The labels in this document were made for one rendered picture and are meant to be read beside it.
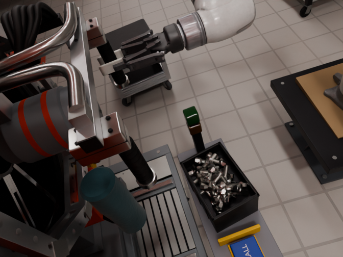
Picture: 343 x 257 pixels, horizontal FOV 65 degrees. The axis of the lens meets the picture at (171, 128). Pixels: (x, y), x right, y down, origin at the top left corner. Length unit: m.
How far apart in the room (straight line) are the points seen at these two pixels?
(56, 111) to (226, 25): 0.46
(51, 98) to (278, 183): 1.09
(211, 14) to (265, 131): 0.93
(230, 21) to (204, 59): 1.26
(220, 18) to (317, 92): 0.69
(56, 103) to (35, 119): 0.05
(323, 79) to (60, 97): 1.09
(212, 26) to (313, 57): 1.29
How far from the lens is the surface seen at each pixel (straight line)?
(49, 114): 0.60
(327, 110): 1.26
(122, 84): 0.80
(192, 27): 0.75
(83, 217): 0.77
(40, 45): 0.59
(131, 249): 1.22
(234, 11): 0.77
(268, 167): 1.44
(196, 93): 1.78
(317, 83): 1.35
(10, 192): 0.74
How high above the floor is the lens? 1.26
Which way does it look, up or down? 51 degrees down
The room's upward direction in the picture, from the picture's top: 21 degrees counter-clockwise
